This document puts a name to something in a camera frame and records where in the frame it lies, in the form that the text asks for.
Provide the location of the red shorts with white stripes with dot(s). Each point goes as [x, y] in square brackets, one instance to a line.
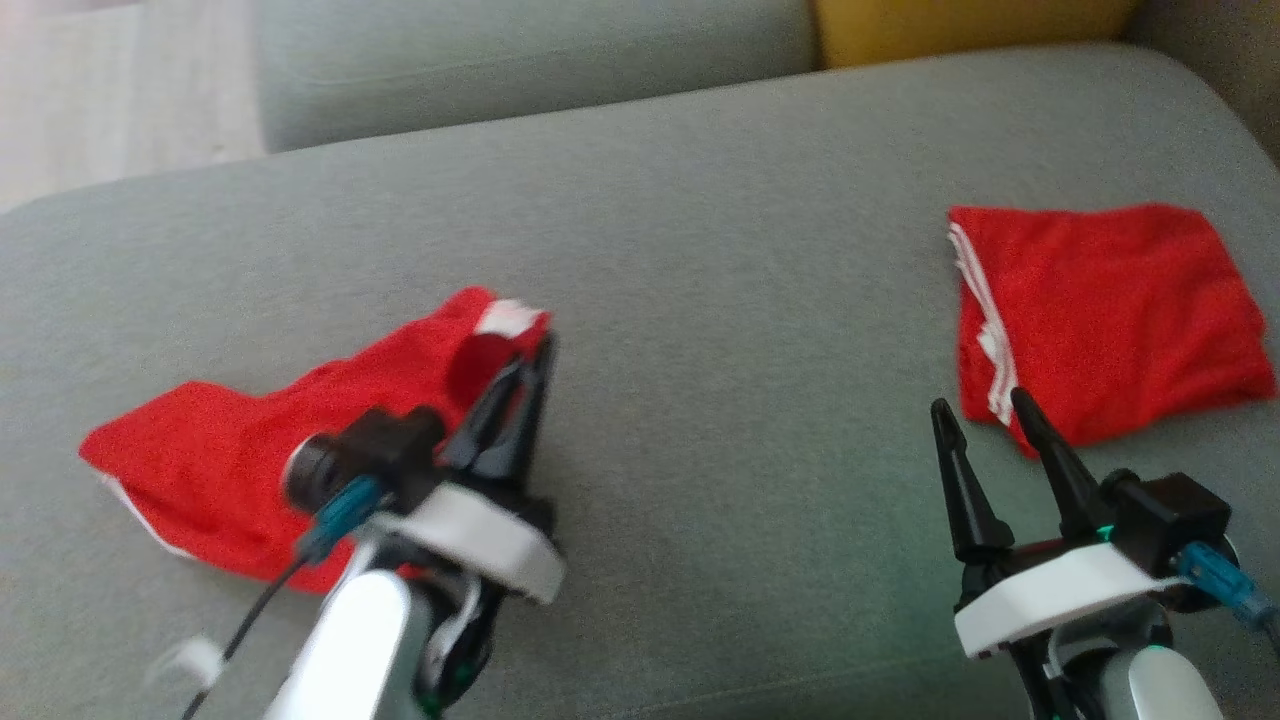
[200, 460]

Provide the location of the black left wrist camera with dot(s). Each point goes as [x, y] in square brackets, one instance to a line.
[380, 445]

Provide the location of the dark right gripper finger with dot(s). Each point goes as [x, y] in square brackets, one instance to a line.
[1065, 480]
[965, 490]

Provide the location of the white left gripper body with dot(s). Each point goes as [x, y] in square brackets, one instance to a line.
[480, 540]

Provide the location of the red Bulls 23 jersey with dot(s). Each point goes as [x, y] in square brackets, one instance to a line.
[1110, 310]

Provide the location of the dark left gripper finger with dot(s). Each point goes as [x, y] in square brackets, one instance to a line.
[530, 430]
[480, 435]

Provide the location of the grey sofa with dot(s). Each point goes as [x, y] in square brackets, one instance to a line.
[700, 250]

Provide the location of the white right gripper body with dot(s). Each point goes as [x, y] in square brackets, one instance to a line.
[1060, 600]

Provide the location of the yellow sofa back cushion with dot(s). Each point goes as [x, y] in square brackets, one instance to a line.
[960, 30]

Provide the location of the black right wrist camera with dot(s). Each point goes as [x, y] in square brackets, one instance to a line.
[1165, 515]

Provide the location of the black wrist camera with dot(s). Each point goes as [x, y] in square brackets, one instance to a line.
[380, 445]
[1165, 515]

